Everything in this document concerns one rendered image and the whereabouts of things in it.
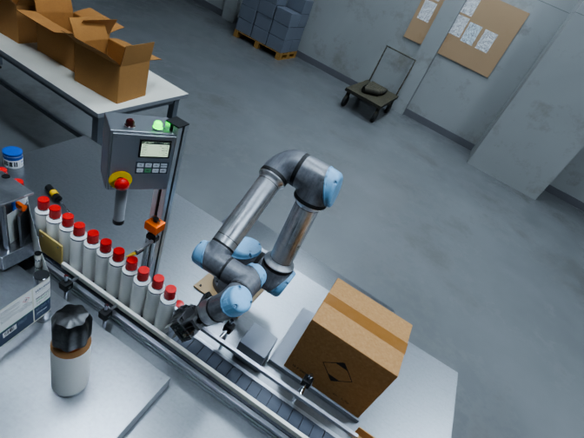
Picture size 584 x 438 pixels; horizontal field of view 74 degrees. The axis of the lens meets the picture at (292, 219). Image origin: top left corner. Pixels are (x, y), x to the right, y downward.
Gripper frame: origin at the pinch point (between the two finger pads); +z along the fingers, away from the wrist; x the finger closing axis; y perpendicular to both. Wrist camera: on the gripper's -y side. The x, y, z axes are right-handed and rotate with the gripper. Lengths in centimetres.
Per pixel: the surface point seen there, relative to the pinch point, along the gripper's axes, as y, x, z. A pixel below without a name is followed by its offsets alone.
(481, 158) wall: -610, 157, -1
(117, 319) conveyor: 6.0, -11.2, 14.2
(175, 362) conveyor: 5.8, 9.7, 3.0
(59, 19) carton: -134, -186, 103
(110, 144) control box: 1, -51, -28
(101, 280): 2.3, -24.5, 14.2
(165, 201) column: -12.3, -33.2, -16.6
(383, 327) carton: -31, 40, -44
